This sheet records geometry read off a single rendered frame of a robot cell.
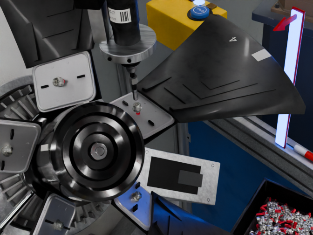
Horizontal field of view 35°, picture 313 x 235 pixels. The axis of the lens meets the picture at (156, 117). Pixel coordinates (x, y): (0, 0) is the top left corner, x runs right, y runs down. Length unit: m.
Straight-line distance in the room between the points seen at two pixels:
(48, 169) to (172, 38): 0.60
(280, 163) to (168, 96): 0.47
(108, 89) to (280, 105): 0.99
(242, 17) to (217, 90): 1.33
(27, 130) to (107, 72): 1.04
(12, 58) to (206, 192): 0.39
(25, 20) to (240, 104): 0.32
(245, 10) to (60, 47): 1.45
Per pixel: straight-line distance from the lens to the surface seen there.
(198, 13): 1.07
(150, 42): 0.59
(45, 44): 0.66
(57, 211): 0.64
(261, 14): 1.22
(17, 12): 0.69
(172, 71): 0.75
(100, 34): 0.59
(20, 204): 0.70
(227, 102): 0.71
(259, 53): 0.82
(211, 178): 0.84
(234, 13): 1.98
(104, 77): 1.64
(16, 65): 0.87
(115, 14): 0.57
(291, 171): 1.10
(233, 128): 1.16
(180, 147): 1.41
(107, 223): 0.90
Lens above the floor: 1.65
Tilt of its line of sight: 43 degrees down
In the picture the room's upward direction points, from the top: 6 degrees counter-clockwise
